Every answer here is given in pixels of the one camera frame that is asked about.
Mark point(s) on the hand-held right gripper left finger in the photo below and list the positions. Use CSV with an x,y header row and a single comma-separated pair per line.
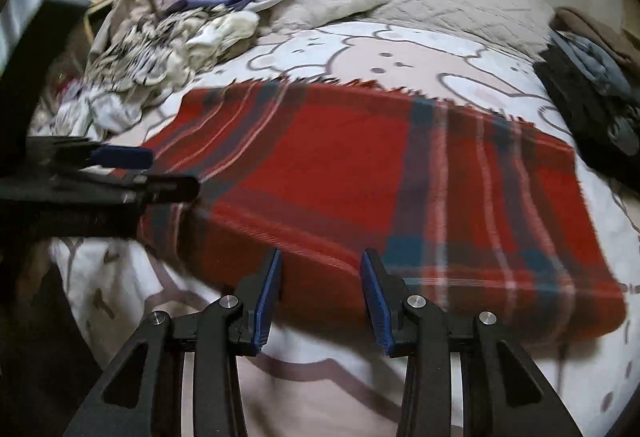
x,y
267,302

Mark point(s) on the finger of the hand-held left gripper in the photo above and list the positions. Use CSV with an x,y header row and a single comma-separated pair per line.
x,y
165,189
125,158

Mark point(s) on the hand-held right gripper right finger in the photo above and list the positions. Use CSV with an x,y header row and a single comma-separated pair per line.
x,y
375,302

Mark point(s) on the red plaid blanket scarf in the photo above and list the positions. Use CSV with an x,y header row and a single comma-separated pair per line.
x,y
380,197

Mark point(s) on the pile of unfolded clothes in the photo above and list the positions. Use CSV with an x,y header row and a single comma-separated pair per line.
x,y
150,52

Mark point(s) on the stack of dark folded clothes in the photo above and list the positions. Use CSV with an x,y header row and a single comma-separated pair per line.
x,y
590,102

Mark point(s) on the printed bear bedsheet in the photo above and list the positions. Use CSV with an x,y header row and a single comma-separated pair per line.
x,y
500,62

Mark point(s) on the beige quilted blanket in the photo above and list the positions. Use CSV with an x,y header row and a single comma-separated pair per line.
x,y
465,2

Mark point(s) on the brown folded garment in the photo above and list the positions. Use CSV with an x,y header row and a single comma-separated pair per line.
x,y
595,29

